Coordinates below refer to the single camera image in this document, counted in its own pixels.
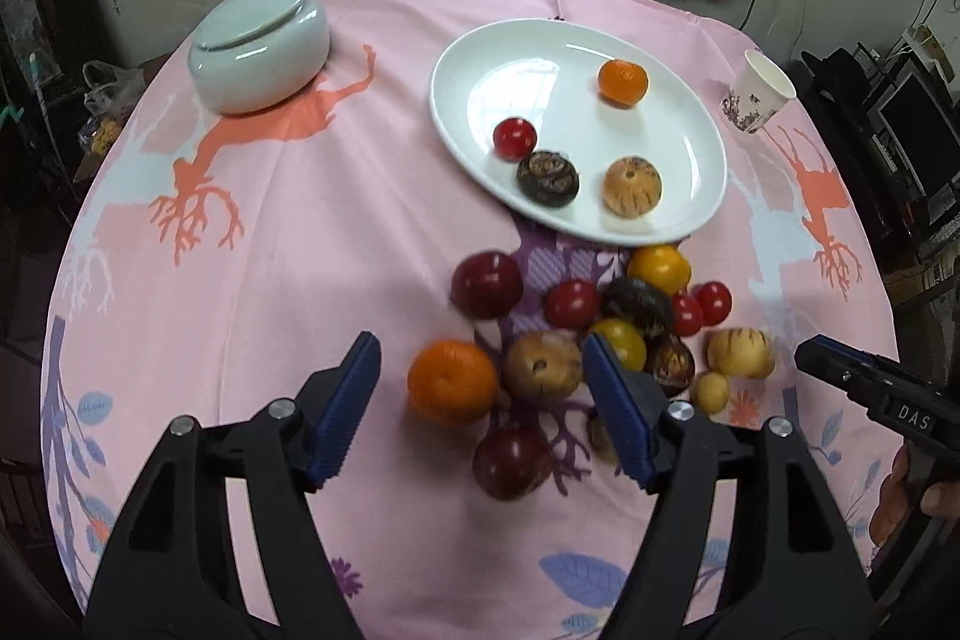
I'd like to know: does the tan pepino melon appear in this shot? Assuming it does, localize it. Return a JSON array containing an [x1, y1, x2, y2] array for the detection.
[[604, 156, 662, 215]]

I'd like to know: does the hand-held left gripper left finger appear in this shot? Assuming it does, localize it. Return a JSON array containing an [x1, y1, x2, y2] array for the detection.
[[82, 331, 383, 640]]

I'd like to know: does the white plastic bag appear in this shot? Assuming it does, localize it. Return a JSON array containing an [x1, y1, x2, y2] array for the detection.
[[81, 59, 147, 120]]

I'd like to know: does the orange-yellow tomato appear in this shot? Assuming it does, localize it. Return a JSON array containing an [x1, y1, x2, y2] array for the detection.
[[627, 244, 692, 296]]

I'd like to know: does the striped pepino melon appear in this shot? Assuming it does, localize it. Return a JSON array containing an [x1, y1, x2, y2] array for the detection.
[[706, 326, 775, 380]]

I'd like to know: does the white oval plate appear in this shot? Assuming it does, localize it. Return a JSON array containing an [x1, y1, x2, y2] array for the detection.
[[429, 17, 728, 247]]

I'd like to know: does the dark purple passion fruit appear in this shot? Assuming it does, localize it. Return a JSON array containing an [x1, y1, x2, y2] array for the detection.
[[600, 276, 676, 339]]

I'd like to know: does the white ceramic lidded jar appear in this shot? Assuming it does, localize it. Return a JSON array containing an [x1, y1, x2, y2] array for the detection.
[[187, 0, 331, 116]]

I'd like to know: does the brown round fruit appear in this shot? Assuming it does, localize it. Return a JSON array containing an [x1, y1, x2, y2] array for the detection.
[[502, 331, 584, 407]]

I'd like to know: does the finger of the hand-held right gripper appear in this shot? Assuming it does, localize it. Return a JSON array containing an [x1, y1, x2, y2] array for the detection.
[[795, 335, 901, 414]]

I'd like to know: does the small red cherry tomato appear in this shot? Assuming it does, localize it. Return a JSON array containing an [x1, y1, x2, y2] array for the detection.
[[493, 116, 536, 161]]

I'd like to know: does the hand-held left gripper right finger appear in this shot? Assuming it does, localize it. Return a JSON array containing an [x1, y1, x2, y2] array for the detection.
[[581, 334, 878, 640]]

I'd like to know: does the orange tangerine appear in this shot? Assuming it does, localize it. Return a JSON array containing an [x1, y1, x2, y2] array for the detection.
[[598, 58, 649, 107], [407, 340, 500, 425]]

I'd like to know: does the person's right hand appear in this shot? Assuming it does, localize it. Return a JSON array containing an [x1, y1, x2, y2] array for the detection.
[[870, 441, 960, 547]]

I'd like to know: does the dark red plum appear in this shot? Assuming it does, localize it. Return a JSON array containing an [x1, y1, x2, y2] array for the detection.
[[450, 250, 524, 320], [472, 424, 556, 501]]

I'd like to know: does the pink printed tablecloth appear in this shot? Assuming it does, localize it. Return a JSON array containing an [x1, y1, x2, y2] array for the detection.
[[43, 0, 897, 640]]

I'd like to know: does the floral paper cup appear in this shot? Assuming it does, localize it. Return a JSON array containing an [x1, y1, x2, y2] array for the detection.
[[720, 49, 797, 135]]

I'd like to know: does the yellow tomato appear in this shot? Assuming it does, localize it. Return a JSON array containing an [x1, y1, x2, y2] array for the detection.
[[591, 317, 647, 371]]

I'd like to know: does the computer monitor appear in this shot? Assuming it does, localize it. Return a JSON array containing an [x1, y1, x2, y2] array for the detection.
[[877, 70, 960, 191]]

